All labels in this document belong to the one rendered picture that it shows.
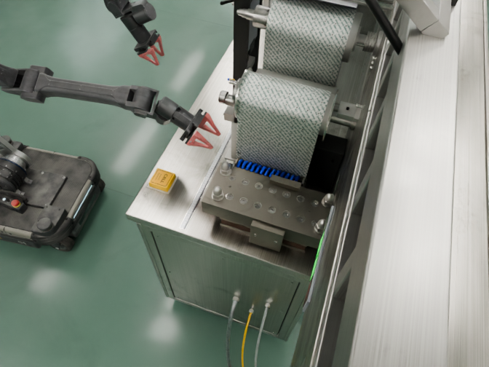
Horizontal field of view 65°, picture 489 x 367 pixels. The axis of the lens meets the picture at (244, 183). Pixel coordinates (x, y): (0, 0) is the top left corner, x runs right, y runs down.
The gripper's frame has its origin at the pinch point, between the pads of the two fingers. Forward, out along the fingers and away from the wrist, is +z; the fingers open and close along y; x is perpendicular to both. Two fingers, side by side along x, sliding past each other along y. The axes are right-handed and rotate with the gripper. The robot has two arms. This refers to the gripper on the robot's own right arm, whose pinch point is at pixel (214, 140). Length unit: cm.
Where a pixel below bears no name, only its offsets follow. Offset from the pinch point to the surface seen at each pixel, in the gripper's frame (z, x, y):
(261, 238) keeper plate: 27.2, -0.5, 20.4
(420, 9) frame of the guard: 9, 72, 12
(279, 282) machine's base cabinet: 44, -13, 24
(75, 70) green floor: -101, -176, -112
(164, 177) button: -5.8, -22.0, 8.8
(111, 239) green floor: -7, -127, 5
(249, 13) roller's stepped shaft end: -12.4, 21.9, -30.9
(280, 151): 17.5, 12.3, -1.3
